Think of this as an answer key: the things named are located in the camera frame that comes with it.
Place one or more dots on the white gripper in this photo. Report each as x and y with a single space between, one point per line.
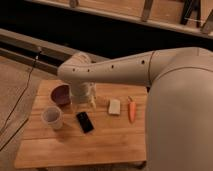
83 93

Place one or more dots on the white sponge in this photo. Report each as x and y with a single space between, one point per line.
114 107

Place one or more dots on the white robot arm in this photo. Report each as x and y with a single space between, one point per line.
179 108

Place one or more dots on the white ceramic cup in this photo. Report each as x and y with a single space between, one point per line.
52 116

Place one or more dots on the black smartphone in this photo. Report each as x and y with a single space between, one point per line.
84 122

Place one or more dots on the dark purple bowl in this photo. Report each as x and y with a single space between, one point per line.
60 95

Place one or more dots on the wooden table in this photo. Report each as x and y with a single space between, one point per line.
113 140

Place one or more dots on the orange carrot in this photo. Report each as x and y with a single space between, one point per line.
132 109

